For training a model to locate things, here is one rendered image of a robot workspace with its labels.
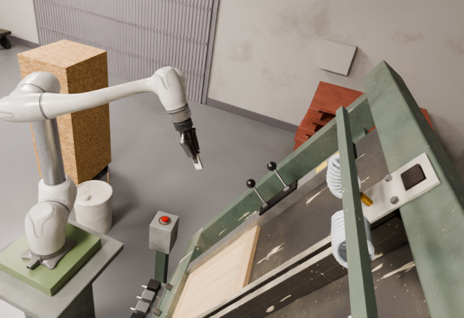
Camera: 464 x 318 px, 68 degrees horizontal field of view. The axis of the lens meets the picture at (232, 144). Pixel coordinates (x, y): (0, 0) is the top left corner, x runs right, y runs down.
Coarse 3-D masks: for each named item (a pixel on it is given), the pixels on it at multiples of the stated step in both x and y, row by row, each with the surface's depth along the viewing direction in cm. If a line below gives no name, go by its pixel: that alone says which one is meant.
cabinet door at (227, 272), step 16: (240, 240) 139; (256, 240) 130; (224, 256) 141; (240, 256) 130; (192, 272) 159; (208, 272) 144; (224, 272) 131; (240, 272) 119; (192, 288) 147; (208, 288) 133; (224, 288) 122; (240, 288) 112; (192, 304) 135; (208, 304) 124
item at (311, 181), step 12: (324, 168) 117; (300, 180) 126; (312, 180) 120; (324, 180) 119; (300, 192) 124; (276, 204) 129; (288, 204) 128; (252, 216) 140; (264, 216) 133; (240, 228) 142; (228, 240) 144; (204, 252) 158; (216, 252) 150; (192, 264) 160
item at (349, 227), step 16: (336, 112) 78; (352, 144) 65; (352, 160) 60; (336, 176) 70; (352, 176) 55; (336, 192) 69; (352, 192) 51; (352, 208) 48; (336, 224) 57; (352, 224) 46; (368, 224) 56; (336, 240) 53; (352, 240) 44; (368, 240) 52; (336, 256) 53; (352, 256) 42; (368, 256) 42; (352, 272) 40; (368, 272) 39; (352, 288) 38; (368, 288) 37; (352, 304) 37; (368, 304) 35
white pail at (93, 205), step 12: (96, 180) 283; (108, 180) 281; (84, 192) 270; (96, 192) 272; (108, 192) 274; (84, 204) 258; (96, 204) 260; (108, 204) 271; (84, 216) 265; (96, 216) 267; (108, 216) 278; (96, 228) 275; (108, 228) 286
